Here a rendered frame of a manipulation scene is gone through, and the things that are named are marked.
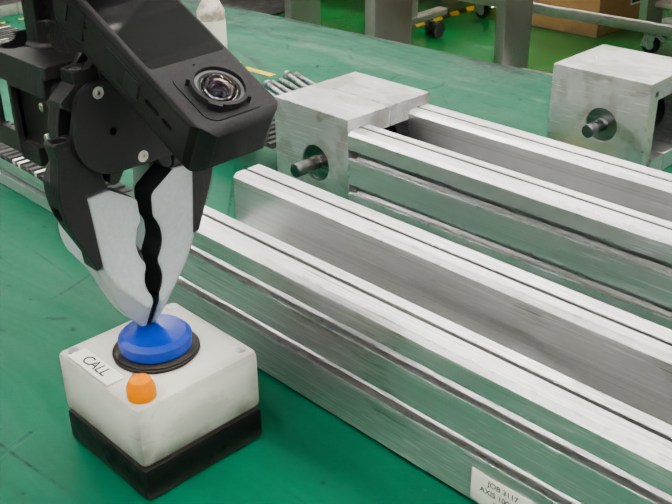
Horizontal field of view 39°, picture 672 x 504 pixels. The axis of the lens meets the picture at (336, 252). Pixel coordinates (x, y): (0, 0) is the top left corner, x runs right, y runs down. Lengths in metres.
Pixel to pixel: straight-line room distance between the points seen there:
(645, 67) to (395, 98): 0.25
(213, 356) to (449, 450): 0.14
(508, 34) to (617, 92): 2.25
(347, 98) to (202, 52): 0.40
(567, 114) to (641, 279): 0.33
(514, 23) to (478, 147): 2.39
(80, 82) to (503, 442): 0.26
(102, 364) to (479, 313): 0.21
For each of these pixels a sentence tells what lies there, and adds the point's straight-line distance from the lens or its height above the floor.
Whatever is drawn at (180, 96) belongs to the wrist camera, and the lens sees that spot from 0.40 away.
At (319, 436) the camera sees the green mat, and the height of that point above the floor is 0.78.
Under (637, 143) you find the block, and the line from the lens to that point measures 0.90.
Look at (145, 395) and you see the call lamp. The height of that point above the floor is 0.84.
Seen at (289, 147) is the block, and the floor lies 0.83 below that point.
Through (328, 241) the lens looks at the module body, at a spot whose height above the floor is 0.84.
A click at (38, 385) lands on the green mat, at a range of 0.63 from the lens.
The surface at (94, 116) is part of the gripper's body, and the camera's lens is 0.45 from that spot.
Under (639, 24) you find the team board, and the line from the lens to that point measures 3.71.
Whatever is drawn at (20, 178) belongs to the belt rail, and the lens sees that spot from 0.90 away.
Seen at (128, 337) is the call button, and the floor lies 0.85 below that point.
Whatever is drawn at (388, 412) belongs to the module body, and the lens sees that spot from 0.53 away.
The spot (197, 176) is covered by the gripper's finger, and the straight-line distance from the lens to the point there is 0.50.
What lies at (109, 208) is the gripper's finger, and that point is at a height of 0.93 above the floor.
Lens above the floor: 1.13
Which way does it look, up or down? 27 degrees down
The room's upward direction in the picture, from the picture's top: 1 degrees counter-clockwise
